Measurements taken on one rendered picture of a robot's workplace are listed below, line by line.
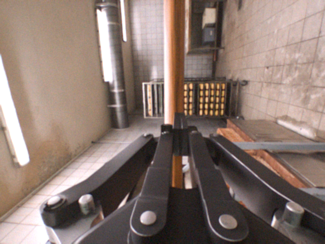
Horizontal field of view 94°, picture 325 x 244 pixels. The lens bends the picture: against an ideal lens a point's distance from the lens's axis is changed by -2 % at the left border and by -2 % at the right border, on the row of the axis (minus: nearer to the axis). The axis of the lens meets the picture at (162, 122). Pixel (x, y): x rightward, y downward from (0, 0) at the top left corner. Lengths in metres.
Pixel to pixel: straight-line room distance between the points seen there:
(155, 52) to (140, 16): 1.07
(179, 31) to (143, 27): 5.20
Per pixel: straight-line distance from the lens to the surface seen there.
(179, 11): 0.25
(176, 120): 0.18
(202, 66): 5.23
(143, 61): 5.28
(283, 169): 1.13
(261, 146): 1.27
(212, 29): 4.70
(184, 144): 0.16
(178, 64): 0.23
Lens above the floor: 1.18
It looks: 5 degrees up
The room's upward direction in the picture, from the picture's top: 90 degrees counter-clockwise
